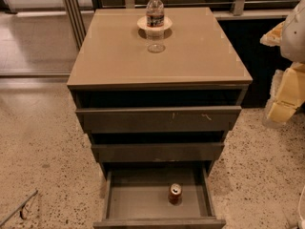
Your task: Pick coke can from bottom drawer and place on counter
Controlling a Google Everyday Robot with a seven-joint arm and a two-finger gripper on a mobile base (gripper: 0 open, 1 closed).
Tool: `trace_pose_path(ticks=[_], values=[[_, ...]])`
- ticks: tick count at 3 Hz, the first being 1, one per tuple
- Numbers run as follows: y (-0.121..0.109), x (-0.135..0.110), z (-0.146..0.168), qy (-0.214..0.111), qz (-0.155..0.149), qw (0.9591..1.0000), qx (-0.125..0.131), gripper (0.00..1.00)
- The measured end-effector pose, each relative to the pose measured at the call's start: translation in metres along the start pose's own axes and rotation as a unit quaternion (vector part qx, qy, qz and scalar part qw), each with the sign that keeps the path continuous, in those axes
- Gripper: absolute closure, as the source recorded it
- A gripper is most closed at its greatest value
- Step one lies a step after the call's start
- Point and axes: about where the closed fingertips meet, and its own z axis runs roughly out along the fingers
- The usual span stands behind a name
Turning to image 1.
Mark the grey open bottom drawer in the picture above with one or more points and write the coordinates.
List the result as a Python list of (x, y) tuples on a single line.
[(138, 199)]

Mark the red coke can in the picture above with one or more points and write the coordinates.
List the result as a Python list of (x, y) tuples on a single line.
[(175, 193)]

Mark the metal rod on floor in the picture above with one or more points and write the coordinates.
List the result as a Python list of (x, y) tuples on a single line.
[(18, 208)]

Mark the grey middle drawer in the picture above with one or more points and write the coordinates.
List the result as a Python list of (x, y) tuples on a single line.
[(158, 152)]

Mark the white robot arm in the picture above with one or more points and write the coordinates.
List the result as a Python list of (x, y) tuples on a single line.
[(292, 45)]

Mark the white small plate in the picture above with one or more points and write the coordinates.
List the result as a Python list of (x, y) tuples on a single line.
[(142, 24)]

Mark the grey drawer cabinet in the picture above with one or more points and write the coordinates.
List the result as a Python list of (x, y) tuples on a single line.
[(198, 68)]

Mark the grey top drawer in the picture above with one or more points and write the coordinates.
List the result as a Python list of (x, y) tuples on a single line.
[(158, 120)]

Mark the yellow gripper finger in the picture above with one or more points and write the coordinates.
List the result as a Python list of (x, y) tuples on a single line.
[(273, 37), (287, 93)]

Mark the clear plastic water bottle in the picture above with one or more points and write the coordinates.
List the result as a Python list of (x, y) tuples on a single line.
[(155, 26)]

